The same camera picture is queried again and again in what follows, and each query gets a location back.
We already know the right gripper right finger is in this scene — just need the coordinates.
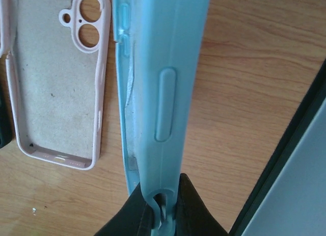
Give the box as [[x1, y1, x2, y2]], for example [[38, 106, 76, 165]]
[[175, 173, 228, 236]]

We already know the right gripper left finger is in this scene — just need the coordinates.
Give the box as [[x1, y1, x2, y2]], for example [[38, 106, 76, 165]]
[[95, 185, 153, 236]]

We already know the light blue phone case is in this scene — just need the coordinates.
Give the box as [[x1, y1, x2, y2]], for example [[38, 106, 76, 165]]
[[112, 0, 210, 235]]

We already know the black phone case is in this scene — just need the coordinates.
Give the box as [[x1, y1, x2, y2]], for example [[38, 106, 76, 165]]
[[0, 88, 12, 148]]

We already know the pink phone case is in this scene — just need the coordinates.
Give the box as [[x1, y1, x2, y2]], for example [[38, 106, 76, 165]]
[[1, 0, 111, 170]]

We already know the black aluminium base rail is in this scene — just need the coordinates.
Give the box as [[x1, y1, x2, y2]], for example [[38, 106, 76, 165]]
[[229, 65, 325, 235]]

